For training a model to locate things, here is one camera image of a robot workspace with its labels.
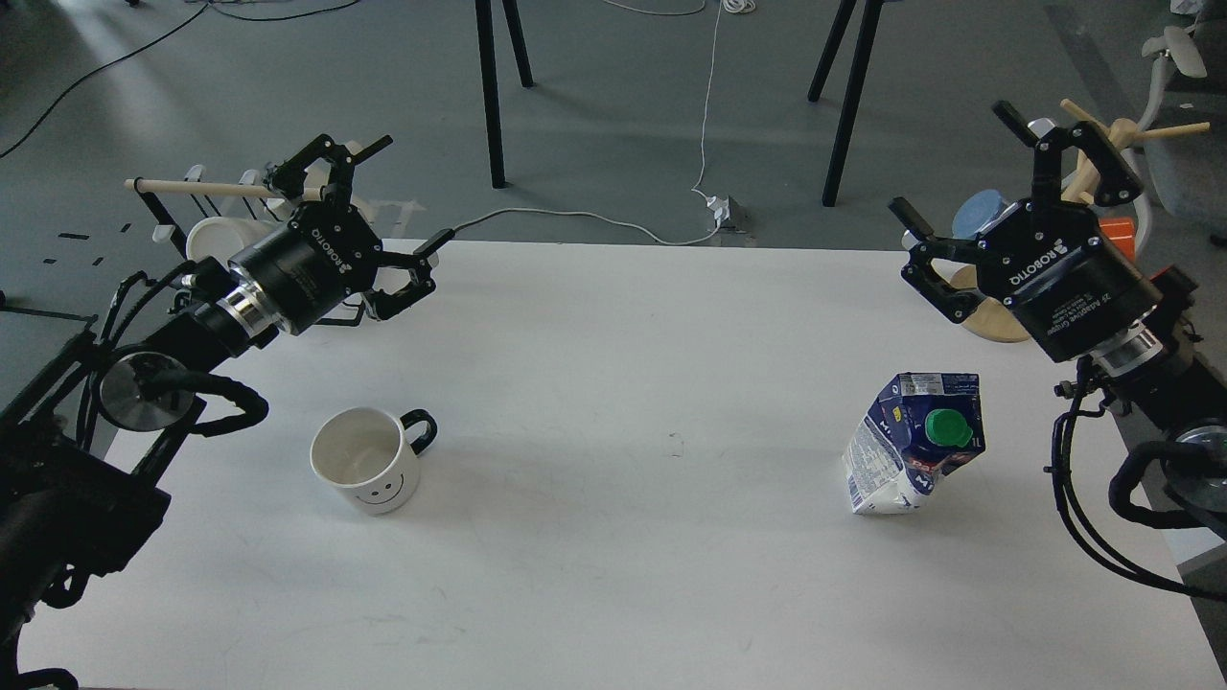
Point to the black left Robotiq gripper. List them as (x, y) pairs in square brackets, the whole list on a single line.
[(321, 255)]

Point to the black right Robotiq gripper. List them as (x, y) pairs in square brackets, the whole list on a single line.
[(1064, 283)]

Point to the blue white milk carton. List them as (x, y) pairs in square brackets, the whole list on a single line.
[(920, 428)]

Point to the white smiley face mug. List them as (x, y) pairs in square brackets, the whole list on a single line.
[(373, 457)]

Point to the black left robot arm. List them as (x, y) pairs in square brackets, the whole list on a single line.
[(87, 441)]

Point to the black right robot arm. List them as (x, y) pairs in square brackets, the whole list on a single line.
[(1176, 480)]

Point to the blue mug on tree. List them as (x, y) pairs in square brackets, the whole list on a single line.
[(976, 212)]

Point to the orange mug on tree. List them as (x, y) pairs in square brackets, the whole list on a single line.
[(1123, 233)]

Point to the wooden mug tree stand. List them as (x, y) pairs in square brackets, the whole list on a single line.
[(991, 320)]

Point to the white mug lying in rack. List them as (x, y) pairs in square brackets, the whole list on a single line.
[(221, 237)]

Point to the white office chair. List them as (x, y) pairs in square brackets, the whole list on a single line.
[(1187, 170)]

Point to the black table leg right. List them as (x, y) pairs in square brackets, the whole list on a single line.
[(854, 88)]

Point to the white power adapter plug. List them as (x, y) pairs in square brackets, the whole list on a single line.
[(727, 213)]

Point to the black wire dish rack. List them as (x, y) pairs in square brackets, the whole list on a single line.
[(179, 206)]

